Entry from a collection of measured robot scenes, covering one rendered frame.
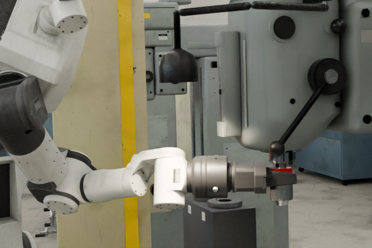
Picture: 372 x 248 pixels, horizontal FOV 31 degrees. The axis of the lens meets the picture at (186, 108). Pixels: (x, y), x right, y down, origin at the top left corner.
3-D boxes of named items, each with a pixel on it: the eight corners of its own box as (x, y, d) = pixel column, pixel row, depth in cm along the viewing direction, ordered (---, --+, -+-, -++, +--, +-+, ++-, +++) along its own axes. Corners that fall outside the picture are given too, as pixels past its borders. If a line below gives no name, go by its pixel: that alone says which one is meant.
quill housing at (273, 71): (257, 155, 128) (253, -16, 126) (222, 145, 148) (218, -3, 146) (349, 150, 133) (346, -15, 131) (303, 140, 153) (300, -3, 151)
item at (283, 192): (290, 196, 143) (289, 170, 143) (295, 200, 138) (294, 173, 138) (268, 197, 143) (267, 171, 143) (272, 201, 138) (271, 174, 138)
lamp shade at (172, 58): (151, 82, 125) (150, 48, 125) (175, 81, 131) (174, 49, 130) (181, 82, 121) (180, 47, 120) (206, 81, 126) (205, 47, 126)
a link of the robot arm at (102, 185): (134, 208, 147) (67, 216, 157) (144, 168, 153) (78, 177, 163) (106, 185, 140) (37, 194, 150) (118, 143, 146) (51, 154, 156)
